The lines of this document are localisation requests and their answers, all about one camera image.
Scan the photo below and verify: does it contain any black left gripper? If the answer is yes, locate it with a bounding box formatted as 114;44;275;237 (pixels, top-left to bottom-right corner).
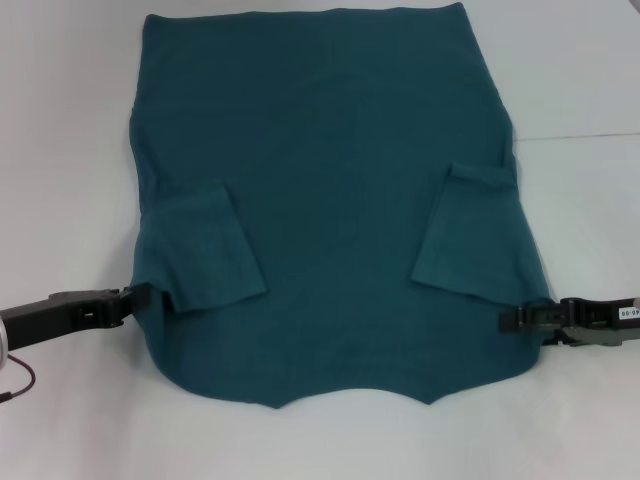
0;281;154;354

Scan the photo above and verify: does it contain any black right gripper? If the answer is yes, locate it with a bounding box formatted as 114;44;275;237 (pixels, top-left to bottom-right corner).
499;296;640;349

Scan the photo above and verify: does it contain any blue t-shirt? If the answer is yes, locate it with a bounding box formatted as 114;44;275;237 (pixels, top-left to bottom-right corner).
128;2;552;410

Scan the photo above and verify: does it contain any thin left arm cable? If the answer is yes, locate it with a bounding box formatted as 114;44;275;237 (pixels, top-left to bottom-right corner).
0;353;38;404

